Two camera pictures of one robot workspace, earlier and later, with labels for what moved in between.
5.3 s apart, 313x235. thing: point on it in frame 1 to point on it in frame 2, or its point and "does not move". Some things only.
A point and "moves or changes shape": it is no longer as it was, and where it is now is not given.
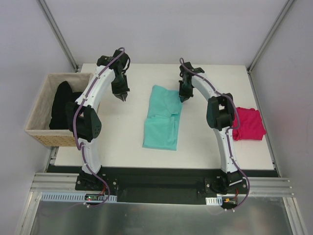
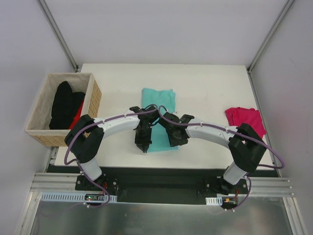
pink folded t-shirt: [251, 127] does not move
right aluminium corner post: [269, 35] does not move
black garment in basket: [64, 95] does not move
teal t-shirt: [161, 124] moves or changes shape
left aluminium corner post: [55, 31] does not move
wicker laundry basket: [38, 124] does not move
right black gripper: [186, 93] to [176, 136]
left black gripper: [120, 90] to [143, 138]
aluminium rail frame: [44, 182] does not move
